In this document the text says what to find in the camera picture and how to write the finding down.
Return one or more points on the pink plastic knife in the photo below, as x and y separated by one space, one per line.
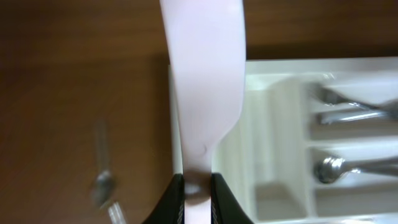
206 40

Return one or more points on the small steel teaspoon lower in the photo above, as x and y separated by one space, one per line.
105 183

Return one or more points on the steel fork angled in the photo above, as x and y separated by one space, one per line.
331 97

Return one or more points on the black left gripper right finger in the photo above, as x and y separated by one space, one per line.
225 209

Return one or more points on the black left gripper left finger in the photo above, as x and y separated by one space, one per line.
170 207

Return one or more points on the white cutlery tray organizer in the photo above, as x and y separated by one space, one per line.
267 159

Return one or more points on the steel tablespoon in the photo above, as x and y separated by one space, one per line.
332 168

